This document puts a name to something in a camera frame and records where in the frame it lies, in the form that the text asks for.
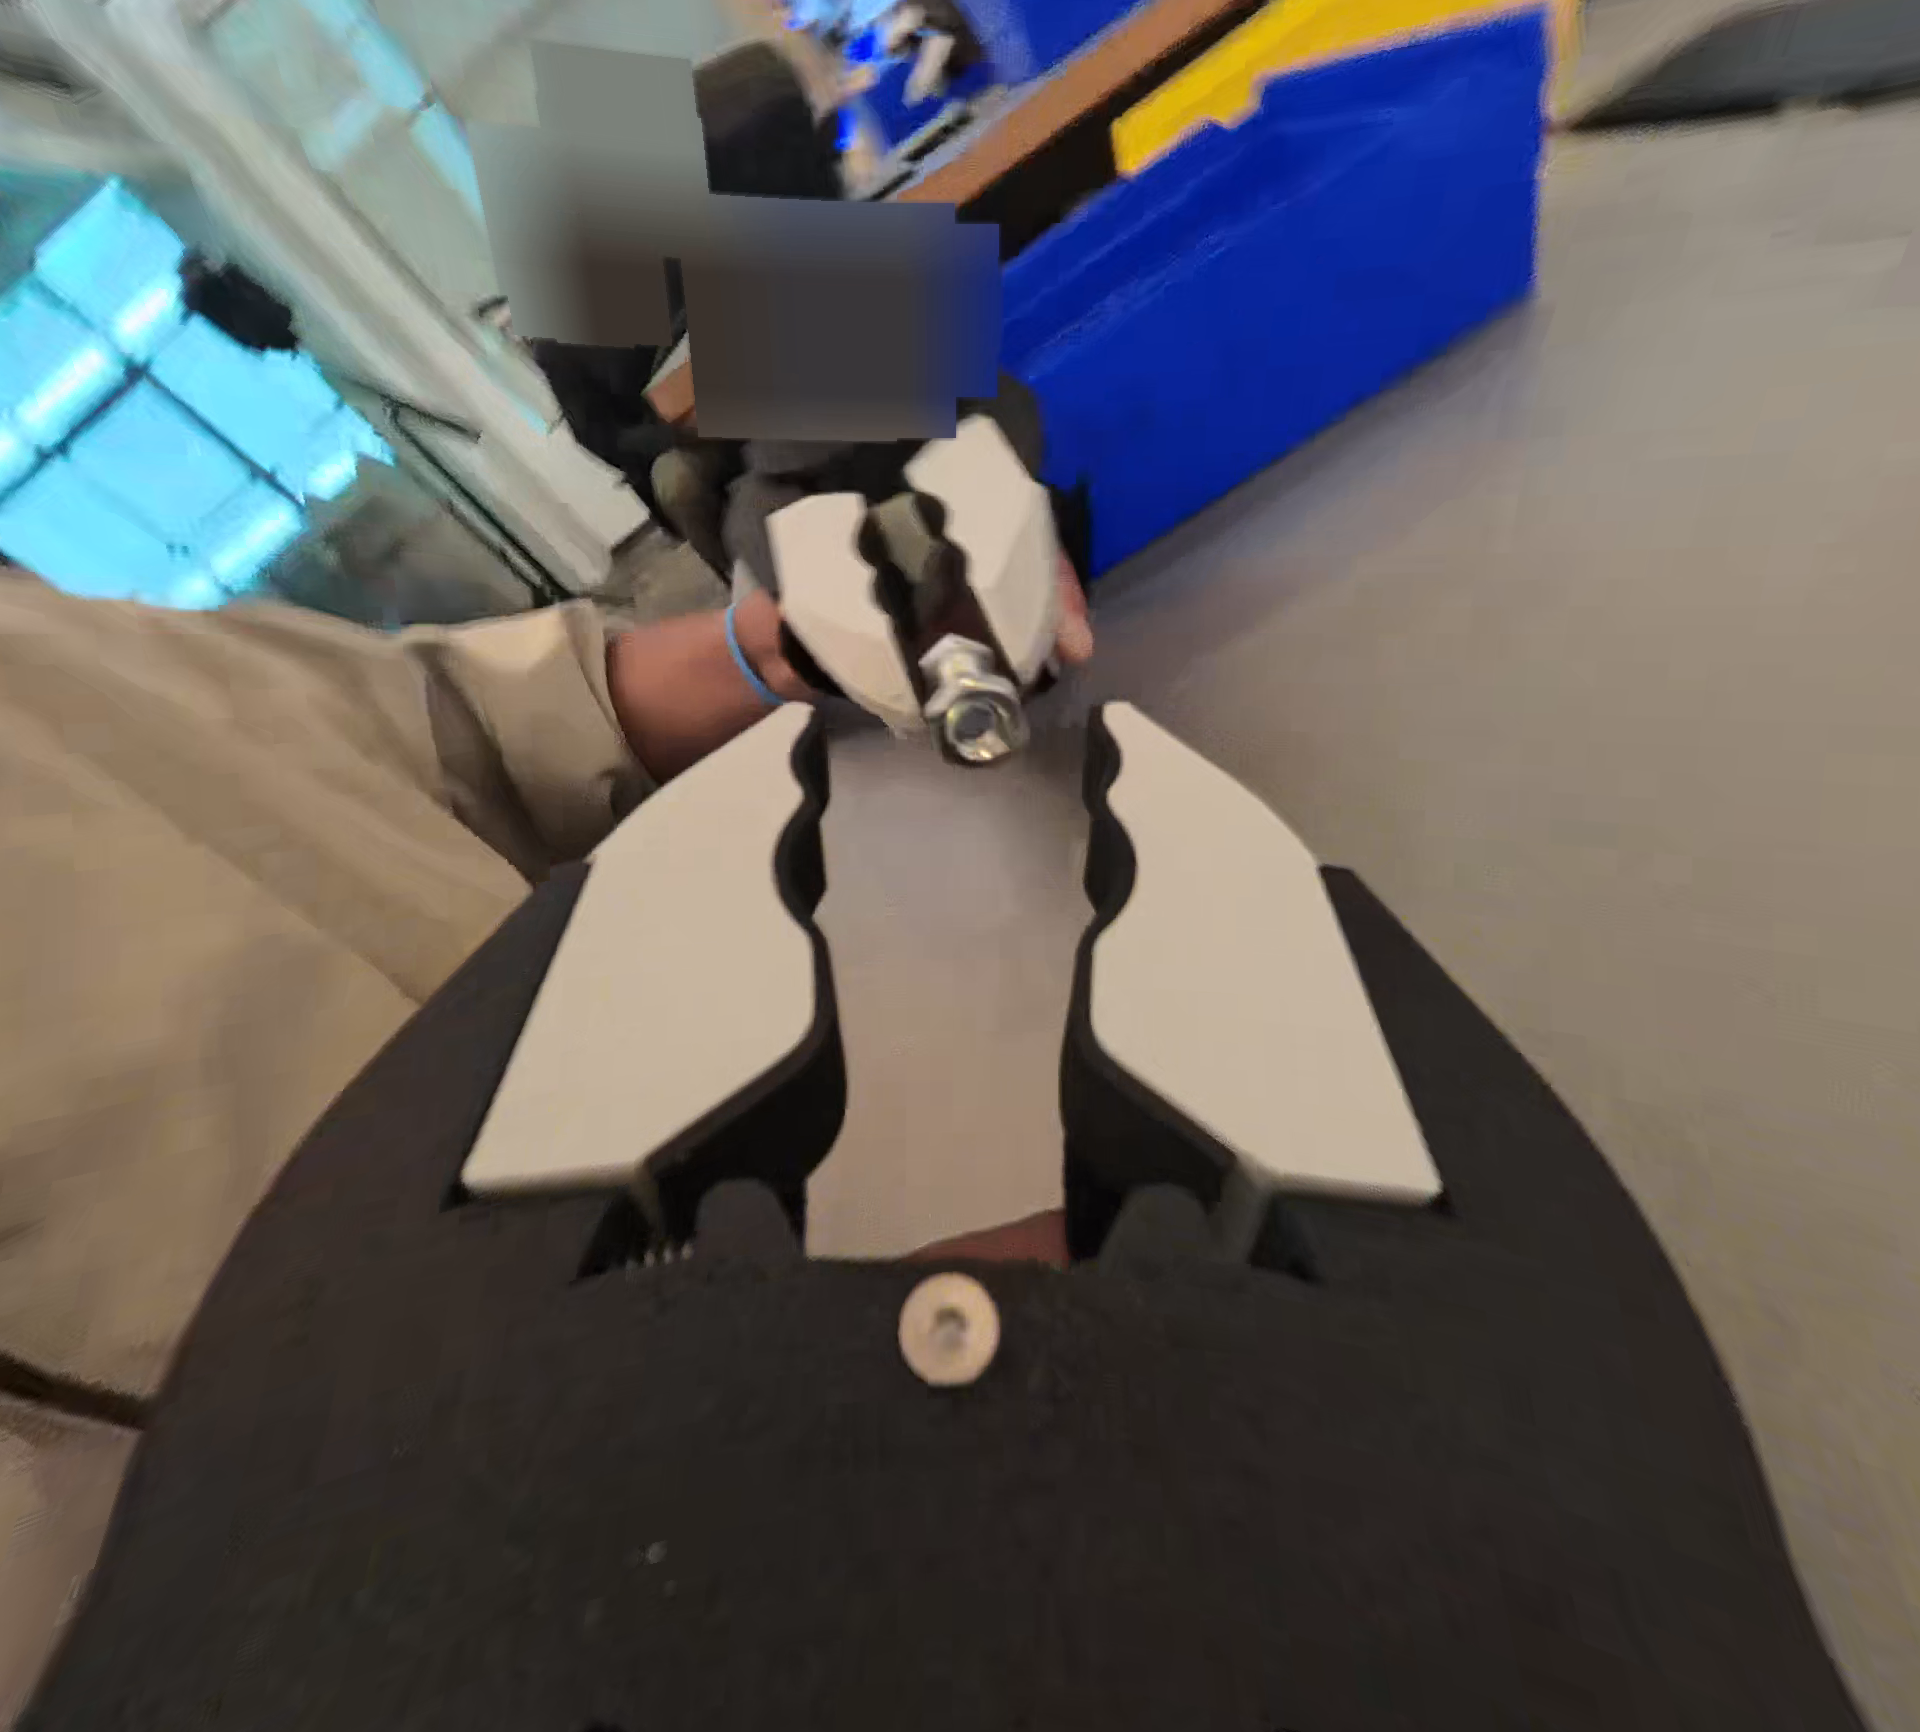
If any blue divided plastic bin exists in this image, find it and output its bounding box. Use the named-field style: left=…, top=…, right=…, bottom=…
left=996, top=7, right=1548, bottom=580

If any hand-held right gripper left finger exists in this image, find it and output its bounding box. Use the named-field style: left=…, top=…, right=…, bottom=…
left=458, top=704, right=850, bottom=1262

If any person's left hand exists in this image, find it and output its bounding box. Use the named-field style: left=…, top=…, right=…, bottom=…
left=743, top=567, right=1098, bottom=706

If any silver hex bolt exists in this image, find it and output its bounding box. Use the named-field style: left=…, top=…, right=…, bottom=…
left=922, top=635, right=1032, bottom=770

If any black desk mat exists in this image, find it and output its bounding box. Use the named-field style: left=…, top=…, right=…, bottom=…
left=1560, top=0, right=1920, bottom=131

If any blue wristband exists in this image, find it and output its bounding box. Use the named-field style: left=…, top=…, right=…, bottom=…
left=721, top=599, right=786, bottom=710

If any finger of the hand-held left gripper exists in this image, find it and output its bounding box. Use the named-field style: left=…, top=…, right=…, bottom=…
left=764, top=495, right=924, bottom=740
left=906, top=417, right=1061, bottom=693

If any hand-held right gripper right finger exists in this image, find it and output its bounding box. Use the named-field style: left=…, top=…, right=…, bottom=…
left=1055, top=701, right=1446, bottom=1266

